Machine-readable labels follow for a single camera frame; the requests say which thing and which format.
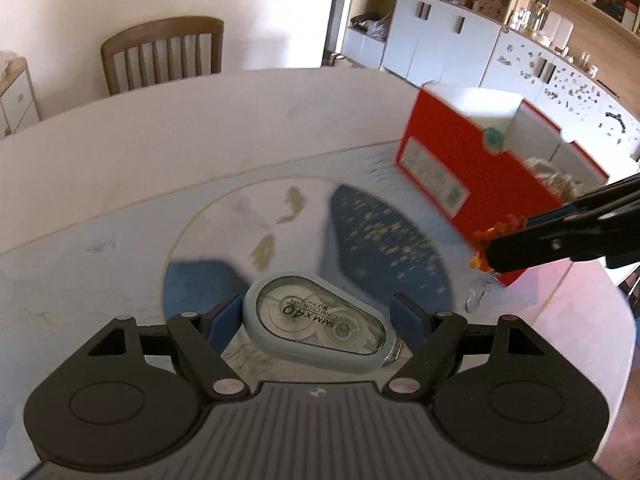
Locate grey correction tape dispenser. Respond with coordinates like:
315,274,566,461
243,271,402,374

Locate orange carrot charm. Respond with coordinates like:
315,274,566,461
469,214,527,274

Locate teal embroidered sachet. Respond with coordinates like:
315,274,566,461
483,127,504,155

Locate red white cardboard box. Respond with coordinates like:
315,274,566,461
394,81,612,288

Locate wooden slat-back chair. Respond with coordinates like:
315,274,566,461
100,15,224,96

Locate white drawer sideboard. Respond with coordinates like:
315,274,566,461
0,56,40,140

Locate white wall cabinet unit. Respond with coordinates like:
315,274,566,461
342,0,640,162

